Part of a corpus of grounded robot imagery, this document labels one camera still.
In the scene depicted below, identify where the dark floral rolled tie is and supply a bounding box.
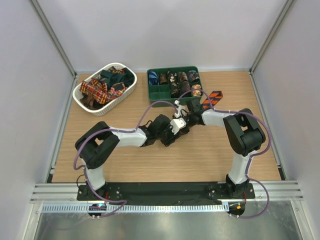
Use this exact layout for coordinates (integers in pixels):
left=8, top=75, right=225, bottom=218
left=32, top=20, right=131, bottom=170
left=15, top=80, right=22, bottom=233
left=167, top=71, right=180, bottom=99

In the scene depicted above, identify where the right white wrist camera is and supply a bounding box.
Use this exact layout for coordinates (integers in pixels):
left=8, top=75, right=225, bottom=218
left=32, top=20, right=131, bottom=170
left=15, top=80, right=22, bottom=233
left=174, top=100, right=188, bottom=119

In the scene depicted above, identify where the brown camouflage rolled tie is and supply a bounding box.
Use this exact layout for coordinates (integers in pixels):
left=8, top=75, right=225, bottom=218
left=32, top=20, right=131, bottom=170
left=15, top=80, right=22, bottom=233
left=159, top=72, right=169, bottom=85

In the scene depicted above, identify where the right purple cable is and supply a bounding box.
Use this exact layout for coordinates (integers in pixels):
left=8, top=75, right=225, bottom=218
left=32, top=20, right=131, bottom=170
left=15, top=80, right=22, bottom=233
left=176, top=89, right=272, bottom=220

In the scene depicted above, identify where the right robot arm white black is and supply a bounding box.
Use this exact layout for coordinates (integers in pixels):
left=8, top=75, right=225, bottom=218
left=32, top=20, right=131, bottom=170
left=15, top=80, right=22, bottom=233
left=185, top=99, right=266, bottom=198

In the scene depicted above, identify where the orange navy striped tie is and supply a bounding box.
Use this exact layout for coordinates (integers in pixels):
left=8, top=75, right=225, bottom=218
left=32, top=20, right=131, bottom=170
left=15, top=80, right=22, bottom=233
left=174, top=89, right=224, bottom=138

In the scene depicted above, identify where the dark green tie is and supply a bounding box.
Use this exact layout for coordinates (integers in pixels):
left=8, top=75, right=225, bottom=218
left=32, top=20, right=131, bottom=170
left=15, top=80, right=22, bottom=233
left=99, top=67, right=135, bottom=89

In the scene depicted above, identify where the right aluminium frame post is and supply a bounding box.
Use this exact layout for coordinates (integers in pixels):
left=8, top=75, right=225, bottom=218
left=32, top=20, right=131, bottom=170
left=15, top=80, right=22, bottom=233
left=249, top=0, right=297, bottom=180

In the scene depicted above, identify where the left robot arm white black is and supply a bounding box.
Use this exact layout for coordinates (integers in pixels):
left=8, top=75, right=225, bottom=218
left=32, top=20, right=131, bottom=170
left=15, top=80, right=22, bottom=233
left=75, top=114, right=187, bottom=200

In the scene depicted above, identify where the aluminium frame post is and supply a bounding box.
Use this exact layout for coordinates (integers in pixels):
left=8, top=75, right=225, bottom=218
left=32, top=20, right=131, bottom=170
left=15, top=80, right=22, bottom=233
left=249, top=0, right=297, bottom=180
left=29, top=0, right=78, bottom=184

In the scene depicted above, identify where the left aluminium frame post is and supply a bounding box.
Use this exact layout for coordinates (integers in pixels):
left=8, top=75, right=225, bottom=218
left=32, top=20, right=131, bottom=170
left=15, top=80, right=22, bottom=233
left=29, top=0, right=78, bottom=184

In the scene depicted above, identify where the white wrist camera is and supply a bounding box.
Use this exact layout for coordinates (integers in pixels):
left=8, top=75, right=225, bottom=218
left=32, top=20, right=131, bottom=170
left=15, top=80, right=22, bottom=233
left=170, top=117, right=187, bottom=135
left=174, top=100, right=188, bottom=119

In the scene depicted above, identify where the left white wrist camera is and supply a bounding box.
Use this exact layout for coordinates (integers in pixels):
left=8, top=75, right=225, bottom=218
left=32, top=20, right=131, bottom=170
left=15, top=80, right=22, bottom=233
left=170, top=117, right=187, bottom=135

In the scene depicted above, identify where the purple cable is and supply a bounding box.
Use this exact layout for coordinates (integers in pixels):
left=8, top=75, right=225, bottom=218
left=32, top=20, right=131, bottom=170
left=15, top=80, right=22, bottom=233
left=176, top=89, right=272, bottom=220
left=72, top=100, right=178, bottom=230

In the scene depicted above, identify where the beige red rolled tie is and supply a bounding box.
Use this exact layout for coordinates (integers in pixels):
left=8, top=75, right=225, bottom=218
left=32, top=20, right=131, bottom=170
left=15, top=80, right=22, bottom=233
left=191, top=84, right=202, bottom=97

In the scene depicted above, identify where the white plastic basket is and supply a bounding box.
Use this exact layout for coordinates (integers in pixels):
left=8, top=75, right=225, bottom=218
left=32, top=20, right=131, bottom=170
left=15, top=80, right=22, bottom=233
left=72, top=62, right=138, bottom=117

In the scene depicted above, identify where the blue grey rolled tie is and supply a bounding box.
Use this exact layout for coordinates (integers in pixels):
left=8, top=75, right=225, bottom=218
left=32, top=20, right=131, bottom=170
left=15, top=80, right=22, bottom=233
left=187, top=70, right=200, bottom=83

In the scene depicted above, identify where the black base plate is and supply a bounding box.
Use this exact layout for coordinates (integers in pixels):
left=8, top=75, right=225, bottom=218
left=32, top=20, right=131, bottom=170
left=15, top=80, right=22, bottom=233
left=76, top=181, right=256, bottom=206

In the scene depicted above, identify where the slotted grey cable duct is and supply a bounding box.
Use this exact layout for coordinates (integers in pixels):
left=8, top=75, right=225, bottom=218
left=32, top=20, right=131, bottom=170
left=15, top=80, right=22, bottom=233
left=41, top=202, right=229, bottom=214

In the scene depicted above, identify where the green divided organizer tray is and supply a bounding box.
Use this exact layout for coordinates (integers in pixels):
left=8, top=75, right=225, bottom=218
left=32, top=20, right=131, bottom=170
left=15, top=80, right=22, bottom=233
left=146, top=65, right=203, bottom=105

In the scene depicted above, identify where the red yellow patterned tie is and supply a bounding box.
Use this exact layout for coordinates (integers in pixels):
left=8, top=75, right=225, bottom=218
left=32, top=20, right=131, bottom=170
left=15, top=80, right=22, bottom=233
left=80, top=78, right=127, bottom=104

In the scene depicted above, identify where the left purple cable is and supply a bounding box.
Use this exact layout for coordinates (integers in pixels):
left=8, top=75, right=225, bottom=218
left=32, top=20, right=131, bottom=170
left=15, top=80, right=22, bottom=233
left=72, top=100, right=178, bottom=230

